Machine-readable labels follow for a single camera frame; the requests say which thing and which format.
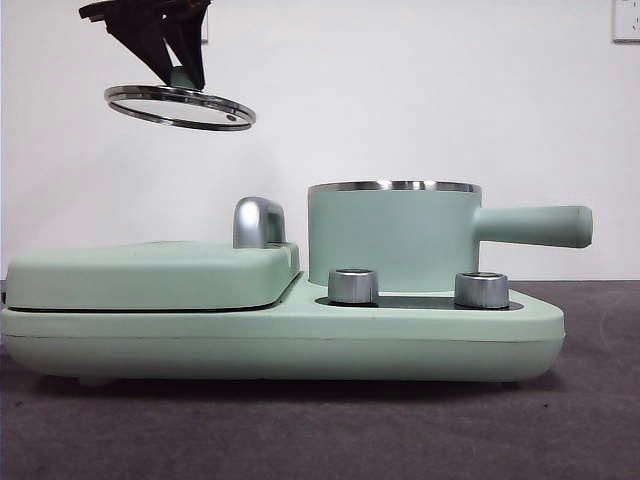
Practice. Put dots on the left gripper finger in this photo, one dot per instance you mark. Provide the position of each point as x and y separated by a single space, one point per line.
142 45
190 45

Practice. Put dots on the glass pot lid green knob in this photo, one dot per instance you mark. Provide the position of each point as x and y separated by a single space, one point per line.
180 107

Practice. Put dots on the green griddle cover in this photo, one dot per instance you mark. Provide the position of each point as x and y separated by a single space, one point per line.
150 280

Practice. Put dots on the silver control knob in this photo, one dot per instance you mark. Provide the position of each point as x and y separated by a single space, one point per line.
481 290
352 287

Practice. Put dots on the green breakfast machine base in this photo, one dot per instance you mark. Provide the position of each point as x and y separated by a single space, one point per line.
300 340

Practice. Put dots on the white wall socket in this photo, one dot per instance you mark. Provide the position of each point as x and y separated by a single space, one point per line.
627 20

